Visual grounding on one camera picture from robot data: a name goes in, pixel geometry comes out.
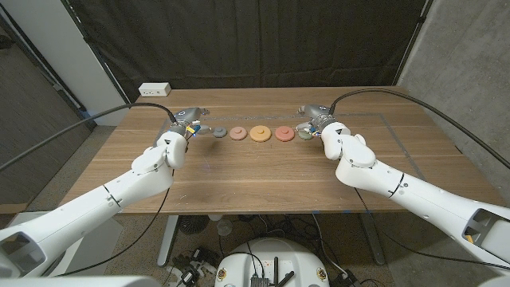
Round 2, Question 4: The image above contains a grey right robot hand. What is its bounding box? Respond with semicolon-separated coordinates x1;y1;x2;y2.
295;104;339;136

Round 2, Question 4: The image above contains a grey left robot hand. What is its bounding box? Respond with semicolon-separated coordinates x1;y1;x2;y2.
169;106;212;139

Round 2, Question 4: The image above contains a red toy disc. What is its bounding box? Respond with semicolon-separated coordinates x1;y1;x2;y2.
274;125;296;143

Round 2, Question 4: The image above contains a pink toy disc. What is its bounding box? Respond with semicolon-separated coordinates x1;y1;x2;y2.
229;126;249;141

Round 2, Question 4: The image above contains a large orange toy disc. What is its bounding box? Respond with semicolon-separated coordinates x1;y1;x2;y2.
249;124;273;144

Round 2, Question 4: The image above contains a white power strip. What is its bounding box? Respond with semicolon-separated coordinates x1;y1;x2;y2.
138;82;172;97

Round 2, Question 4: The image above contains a black curtain backdrop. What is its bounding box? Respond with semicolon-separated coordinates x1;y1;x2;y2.
63;0;434;105

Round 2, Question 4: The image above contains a small black floor fan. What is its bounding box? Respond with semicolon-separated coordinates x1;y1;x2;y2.
178;214;211;235

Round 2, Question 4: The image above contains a black backdrop pole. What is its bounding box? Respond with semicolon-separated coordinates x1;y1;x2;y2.
60;0;133;109
392;0;434;86

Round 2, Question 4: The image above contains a white table leg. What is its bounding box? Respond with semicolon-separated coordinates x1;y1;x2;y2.
156;214;180;268

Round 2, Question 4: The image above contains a grey table leg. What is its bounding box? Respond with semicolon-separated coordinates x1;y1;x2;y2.
359;213;386;266

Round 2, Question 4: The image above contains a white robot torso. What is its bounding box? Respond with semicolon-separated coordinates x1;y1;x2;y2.
214;238;331;287

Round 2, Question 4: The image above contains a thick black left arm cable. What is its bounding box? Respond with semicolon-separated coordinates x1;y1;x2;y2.
0;102;178;172

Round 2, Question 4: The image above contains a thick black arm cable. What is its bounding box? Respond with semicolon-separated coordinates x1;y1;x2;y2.
0;102;178;172
328;88;510;171

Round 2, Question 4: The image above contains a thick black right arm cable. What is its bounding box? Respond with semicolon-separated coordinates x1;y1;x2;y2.
328;88;510;171

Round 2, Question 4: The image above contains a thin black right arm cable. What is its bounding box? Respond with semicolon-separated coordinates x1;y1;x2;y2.
353;187;510;270

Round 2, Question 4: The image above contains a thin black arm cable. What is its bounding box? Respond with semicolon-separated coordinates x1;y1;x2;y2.
353;187;510;270
55;169;175;277

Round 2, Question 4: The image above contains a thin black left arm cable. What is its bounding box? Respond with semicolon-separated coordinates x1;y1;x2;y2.
55;169;175;277

